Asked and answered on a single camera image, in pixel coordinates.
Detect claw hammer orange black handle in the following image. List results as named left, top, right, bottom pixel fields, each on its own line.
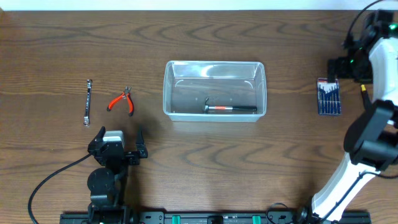
left=203, top=97, right=257, bottom=113

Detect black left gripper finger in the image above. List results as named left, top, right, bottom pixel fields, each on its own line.
left=136, top=126, right=146, bottom=152
left=89, top=126, right=106, bottom=146

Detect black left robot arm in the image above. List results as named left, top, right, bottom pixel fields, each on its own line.
left=85, top=127, right=148, bottom=224

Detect blue precision screwdriver set case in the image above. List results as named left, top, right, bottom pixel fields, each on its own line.
left=317, top=78, right=341, bottom=116

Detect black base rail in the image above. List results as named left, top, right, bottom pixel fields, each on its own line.
left=59, top=208, right=373, bottom=224

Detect clear plastic container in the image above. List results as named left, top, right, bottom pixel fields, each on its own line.
left=163, top=60, right=267, bottom=122

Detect silver combination wrench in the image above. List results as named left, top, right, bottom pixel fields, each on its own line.
left=83, top=80, right=93, bottom=127

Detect black yellow screwdriver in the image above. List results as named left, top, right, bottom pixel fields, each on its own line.
left=361, top=84, right=372, bottom=110

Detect red handled cutting pliers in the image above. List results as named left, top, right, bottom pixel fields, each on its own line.
left=106, top=86, right=134, bottom=116

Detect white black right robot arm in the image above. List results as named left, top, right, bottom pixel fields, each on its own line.
left=291, top=10, right=397, bottom=223

